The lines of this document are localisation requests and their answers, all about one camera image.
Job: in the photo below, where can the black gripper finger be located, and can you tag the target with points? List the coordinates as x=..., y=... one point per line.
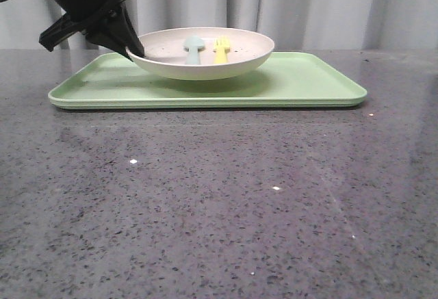
x=119, y=17
x=116, y=39

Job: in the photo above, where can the cream speckled round plate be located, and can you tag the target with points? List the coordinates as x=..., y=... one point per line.
x=164, y=53

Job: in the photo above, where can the yellow silicone fork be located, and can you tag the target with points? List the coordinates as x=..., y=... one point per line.
x=222, y=46

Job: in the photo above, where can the light green plastic tray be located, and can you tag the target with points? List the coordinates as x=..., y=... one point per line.
x=284, y=80

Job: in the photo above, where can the light blue silicone spoon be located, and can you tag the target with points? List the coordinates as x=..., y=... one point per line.
x=193, y=44

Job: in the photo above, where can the grey pleated curtain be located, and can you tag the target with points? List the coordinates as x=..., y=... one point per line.
x=302, y=24

